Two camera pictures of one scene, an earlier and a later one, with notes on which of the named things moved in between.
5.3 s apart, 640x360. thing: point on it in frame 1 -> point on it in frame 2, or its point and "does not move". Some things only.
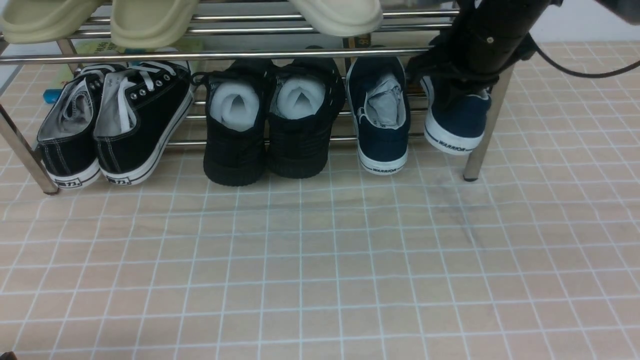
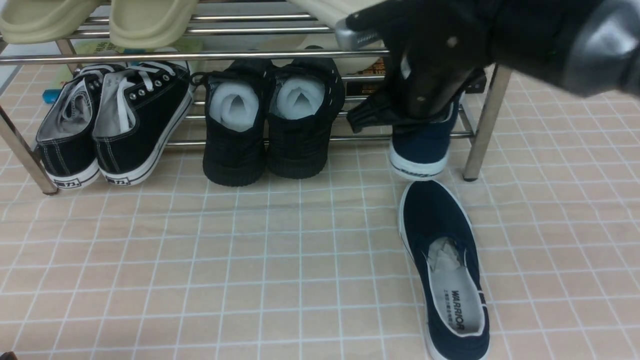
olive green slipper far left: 37,21 does not move
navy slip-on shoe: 454,123 -> 446,267
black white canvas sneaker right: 143,107 does not move
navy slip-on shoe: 379,96 -> 418,149
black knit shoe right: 305,94 does not move
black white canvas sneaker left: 67,140 does not move
